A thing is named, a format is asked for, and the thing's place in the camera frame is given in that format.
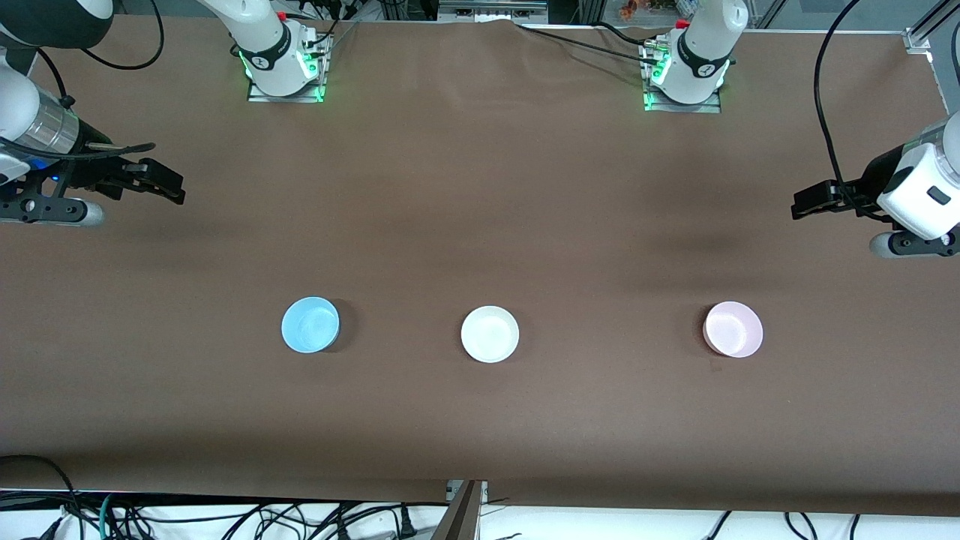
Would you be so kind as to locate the brown table cloth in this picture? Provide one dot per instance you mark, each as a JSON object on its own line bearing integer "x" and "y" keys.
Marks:
{"x": 480, "y": 225}

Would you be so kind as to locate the pink bowl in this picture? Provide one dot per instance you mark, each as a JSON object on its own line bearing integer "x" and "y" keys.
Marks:
{"x": 733, "y": 330}

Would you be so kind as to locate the grey metal rail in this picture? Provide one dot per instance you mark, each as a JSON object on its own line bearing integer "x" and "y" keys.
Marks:
{"x": 491, "y": 10}

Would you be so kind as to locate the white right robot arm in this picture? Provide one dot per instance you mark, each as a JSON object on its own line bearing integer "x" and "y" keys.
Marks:
{"x": 262, "y": 37}

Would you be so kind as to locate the orange object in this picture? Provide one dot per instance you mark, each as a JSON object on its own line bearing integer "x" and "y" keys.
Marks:
{"x": 628, "y": 9}

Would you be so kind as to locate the grey metal frame post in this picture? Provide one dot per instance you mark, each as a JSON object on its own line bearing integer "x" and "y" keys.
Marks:
{"x": 459, "y": 517}

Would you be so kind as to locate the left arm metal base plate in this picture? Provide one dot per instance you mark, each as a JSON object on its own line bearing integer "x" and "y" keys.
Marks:
{"x": 712, "y": 106}

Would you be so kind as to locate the black power plug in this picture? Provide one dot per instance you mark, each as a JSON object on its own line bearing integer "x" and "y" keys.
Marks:
{"x": 407, "y": 523}

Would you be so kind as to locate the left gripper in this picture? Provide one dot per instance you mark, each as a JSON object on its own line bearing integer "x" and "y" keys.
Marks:
{"x": 876, "y": 174}

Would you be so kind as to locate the white bowl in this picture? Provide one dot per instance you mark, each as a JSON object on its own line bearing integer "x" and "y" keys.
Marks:
{"x": 490, "y": 334}

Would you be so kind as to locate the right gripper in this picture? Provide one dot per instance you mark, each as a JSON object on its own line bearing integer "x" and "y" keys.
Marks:
{"x": 91, "y": 169}

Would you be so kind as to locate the blue bowl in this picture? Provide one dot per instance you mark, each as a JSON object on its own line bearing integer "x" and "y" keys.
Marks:
{"x": 310, "y": 325}

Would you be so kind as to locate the aluminium frame profile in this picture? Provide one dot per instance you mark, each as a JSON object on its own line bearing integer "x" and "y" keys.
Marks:
{"x": 926, "y": 30}

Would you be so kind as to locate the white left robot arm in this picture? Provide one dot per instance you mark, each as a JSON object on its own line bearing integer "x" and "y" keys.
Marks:
{"x": 701, "y": 52}

